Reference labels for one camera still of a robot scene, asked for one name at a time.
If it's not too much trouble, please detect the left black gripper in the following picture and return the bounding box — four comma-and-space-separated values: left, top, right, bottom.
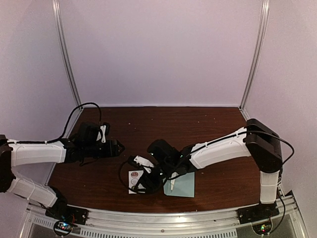
84, 140, 124, 159

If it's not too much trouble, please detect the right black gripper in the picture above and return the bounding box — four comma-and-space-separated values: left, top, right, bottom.
134, 160, 174, 193

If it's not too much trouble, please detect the white sticker sheet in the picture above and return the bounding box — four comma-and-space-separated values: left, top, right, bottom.
128, 170, 143, 194

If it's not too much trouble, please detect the white letter paper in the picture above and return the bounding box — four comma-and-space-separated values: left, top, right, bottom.
170, 172, 178, 191

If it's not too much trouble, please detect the light blue envelope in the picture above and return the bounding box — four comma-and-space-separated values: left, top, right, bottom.
163, 172, 195, 198

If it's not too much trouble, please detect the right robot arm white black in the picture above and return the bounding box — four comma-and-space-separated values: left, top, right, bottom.
128, 119, 283, 219

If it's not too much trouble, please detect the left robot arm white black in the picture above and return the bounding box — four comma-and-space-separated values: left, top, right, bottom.
0, 122, 125, 220

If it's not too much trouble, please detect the left circuit board with LEDs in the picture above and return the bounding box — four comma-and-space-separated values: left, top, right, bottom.
56, 222, 73, 232

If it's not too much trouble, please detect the circuit board with leds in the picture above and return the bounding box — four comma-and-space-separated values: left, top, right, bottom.
257, 224, 271, 234
56, 222, 73, 232

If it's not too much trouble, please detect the right circuit board with LEDs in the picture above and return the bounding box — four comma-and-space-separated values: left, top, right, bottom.
257, 224, 271, 234

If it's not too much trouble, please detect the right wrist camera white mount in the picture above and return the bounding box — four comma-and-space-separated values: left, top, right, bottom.
132, 156, 154, 173

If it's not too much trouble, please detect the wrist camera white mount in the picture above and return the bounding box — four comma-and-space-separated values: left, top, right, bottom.
97, 122, 110, 143
132, 156, 154, 173

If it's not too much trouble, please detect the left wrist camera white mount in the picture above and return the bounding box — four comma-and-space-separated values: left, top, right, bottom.
97, 122, 110, 143

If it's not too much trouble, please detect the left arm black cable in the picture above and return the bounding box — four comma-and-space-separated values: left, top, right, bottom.
47, 103, 103, 144

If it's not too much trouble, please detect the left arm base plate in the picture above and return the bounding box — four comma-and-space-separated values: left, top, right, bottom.
45, 206, 88, 225

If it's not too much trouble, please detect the front aluminium rail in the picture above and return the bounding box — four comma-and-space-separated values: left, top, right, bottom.
24, 195, 305, 238

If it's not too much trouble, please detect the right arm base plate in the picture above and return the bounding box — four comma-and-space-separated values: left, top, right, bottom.
237, 202, 279, 224

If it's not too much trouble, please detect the left aluminium frame post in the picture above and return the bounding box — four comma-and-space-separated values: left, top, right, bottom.
52, 0, 81, 106

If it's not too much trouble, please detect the aluminium frame post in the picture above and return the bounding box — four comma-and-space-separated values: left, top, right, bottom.
52, 0, 81, 106
239, 0, 270, 117

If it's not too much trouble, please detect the right aluminium frame post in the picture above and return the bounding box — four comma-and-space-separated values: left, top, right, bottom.
239, 0, 270, 117

